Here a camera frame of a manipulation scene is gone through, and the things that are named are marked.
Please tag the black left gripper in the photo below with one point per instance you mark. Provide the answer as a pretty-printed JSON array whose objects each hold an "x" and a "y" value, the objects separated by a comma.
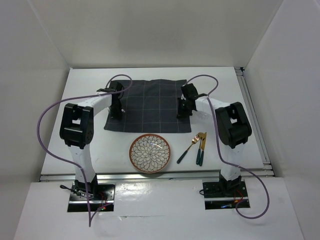
[{"x": 117, "y": 114}]

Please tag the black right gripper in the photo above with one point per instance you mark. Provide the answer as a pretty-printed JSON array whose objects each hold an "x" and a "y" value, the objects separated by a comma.
[{"x": 182, "y": 114}]

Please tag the dark grey checked cloth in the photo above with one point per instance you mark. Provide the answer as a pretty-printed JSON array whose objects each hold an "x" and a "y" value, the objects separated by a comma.
[{"x": 150, "y": 106}]

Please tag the floral patterned plate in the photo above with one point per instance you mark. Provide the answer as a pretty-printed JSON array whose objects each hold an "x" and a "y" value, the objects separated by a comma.
[{"x": 149, "y": 153}]

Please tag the clear drinking glass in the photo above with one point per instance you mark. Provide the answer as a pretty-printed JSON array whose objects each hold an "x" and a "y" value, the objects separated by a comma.
[{"x": 203, "y": 116}]

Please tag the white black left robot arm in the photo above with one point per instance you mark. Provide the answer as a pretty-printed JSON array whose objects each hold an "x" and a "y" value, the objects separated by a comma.
[{"x": 77, "y": 131}]

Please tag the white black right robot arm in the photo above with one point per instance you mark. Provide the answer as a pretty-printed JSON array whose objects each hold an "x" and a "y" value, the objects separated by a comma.
[{"x": 232, "y": 130}]

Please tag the gold fork green handle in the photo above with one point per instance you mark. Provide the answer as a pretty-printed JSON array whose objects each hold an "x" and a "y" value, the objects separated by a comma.
[{"x": 200, "y": 135}]

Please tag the gold spoon green handle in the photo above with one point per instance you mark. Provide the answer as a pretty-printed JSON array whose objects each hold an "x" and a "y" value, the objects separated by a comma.
[{"x": 193, "y": 142}]

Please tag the gold knife green handle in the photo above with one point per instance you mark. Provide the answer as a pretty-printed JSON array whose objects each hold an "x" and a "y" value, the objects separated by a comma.
[{"x": 202, "y": 149}]

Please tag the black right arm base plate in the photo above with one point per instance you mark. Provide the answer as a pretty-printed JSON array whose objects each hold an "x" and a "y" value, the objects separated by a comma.
[{"x": 215, "y": 199}]

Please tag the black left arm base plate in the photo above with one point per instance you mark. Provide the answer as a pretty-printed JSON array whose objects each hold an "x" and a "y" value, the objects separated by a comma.
[{"x": 103, "y": 198}]

